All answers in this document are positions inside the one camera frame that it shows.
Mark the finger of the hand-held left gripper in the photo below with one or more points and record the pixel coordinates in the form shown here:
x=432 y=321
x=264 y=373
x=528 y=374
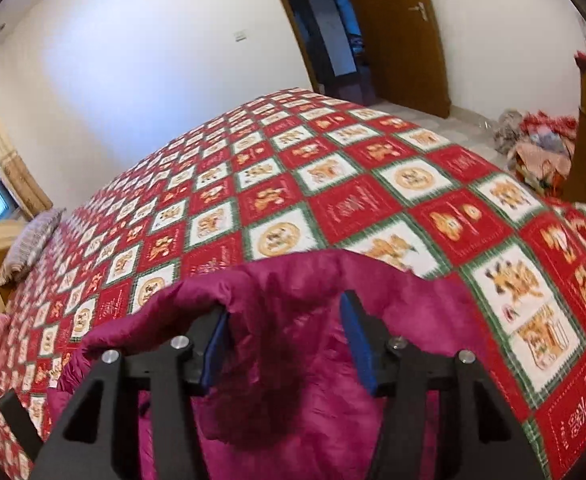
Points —
x=20 y=425

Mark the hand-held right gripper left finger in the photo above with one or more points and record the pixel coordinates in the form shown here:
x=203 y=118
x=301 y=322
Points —
x=215 y=350

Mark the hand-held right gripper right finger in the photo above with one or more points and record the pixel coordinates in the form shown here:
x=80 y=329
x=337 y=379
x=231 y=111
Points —
x=358 y=345

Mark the magenta padded jacket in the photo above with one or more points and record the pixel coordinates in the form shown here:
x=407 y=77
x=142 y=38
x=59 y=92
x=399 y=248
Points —
x=283 y=310

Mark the pile of clothes on floor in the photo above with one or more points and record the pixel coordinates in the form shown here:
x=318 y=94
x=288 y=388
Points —
x=538 y=145

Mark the red checkered printed bedspread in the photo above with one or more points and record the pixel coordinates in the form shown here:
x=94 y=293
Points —
x=348 y=205

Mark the striped pillow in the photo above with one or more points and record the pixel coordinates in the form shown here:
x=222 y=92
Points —
x=28 y=247

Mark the beige patterned curtain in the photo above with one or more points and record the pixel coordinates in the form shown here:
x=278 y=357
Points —
x=13 y=160

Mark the brown wooden door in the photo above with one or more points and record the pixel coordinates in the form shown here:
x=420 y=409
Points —
x=398 y=50

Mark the white wall switch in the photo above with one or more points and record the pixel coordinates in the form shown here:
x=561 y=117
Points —
x=241 y=36

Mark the brown door frame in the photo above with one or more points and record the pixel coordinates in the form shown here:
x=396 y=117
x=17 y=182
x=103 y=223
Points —
x=298 y=35

